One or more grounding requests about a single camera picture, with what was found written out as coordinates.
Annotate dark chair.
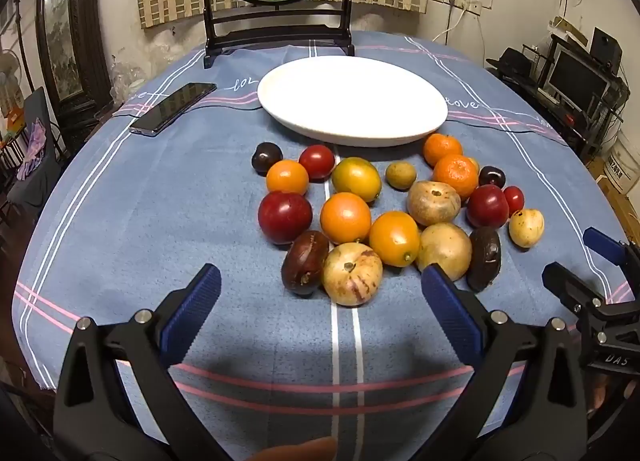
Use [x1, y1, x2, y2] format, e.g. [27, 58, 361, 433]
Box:
[5, 87, 66, 222]

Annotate dark purple passion fruit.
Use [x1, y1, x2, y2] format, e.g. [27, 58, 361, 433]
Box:
[467, 226, 502, 292]

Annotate white bucket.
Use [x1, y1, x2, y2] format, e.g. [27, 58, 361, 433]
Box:
[602, 133, 640, 194]

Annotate yellow loquat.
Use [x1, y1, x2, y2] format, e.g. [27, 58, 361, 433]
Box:
[509, 209, 545, 248]

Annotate purple cloth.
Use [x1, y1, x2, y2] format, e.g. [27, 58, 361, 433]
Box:
[17, 123, 51, 179]

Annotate white oval plate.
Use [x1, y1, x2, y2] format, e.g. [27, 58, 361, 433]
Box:
[257, 57, 449, 148]

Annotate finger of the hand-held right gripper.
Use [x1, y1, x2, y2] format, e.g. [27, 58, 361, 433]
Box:
[582, 227, 640, 274]
[542, 261, 608, 314]

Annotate black smartphone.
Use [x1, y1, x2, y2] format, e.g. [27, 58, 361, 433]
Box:
[129, 82, 218, 136]

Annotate smooth orange citrus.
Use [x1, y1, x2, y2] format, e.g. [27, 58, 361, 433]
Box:
[320, 192, 373, 245]
[369, 211, 421, 268]

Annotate black speaker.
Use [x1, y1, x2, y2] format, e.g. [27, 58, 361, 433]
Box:
[590, 27, 623, 72]

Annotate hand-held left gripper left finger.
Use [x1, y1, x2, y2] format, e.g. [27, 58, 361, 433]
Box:
[52, 263, 223, 461]

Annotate small orange citrus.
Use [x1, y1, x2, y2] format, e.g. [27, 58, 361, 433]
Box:
[266, 160, 310, 196]

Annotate small red cherry tomato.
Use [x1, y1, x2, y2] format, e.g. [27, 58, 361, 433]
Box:
[502, 186, 525, 216]

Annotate clear plastic bag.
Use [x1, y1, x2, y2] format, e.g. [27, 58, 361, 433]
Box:
[111, 58, 151, 102]

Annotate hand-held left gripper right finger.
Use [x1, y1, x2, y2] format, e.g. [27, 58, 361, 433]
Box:
[420, 263, 588, 461]

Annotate tan brown round fruit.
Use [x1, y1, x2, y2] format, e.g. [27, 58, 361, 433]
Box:
[416, 222, 473, 283]

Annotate person's right hand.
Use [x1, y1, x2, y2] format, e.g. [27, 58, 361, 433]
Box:
[586, 371, 611, 416]

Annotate dark maroon fruit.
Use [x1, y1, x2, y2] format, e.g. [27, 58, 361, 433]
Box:
[281, 230, 330, 297]

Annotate tan pepino melon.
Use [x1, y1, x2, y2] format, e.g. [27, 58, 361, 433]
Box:
[407, 180, 462, 227]

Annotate green-yellow citrus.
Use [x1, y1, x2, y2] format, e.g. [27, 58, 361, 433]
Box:
[332, 157, 382, 203]

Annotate purple striped pepino melon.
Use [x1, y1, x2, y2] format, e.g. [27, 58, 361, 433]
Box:
[322, 242, 384, 307]

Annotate white wall sockets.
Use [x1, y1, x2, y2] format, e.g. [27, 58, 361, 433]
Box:
[431, 0, 482, 16]

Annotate dark framed painting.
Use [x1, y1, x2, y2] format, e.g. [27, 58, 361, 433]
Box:
[35, 0, 113, 112]

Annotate orange mandarin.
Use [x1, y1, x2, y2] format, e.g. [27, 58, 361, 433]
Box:
[432, 154, 479, 200]
[424, 133, 464, 168]

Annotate small dark purple plum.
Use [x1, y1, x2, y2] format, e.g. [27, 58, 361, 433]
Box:
[252, 142, 283, 176]

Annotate dark cherry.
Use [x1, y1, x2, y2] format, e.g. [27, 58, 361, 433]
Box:
[478, 166, 506, 189]

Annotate white cable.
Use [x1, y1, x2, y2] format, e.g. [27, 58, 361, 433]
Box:
[432, 3, 468, 42]

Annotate small olive green fruit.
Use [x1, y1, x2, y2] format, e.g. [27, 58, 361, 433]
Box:
[385, 161, 417, 190]

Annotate black hat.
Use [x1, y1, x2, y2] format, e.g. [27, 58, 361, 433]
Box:
[486, 47, 538, 76]

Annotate person's left hand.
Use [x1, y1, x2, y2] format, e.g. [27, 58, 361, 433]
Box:
[250, 436, 338, 461]

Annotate computer monitor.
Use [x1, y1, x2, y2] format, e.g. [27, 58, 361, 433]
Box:
[544, 48, 612, 104]

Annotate red plum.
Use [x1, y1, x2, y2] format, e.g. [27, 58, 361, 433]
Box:
[466, 184, 510, 229]
[258, 191, 313, 245]

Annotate black metal rack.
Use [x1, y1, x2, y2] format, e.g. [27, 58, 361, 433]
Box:
[492, 33, 631, 162]

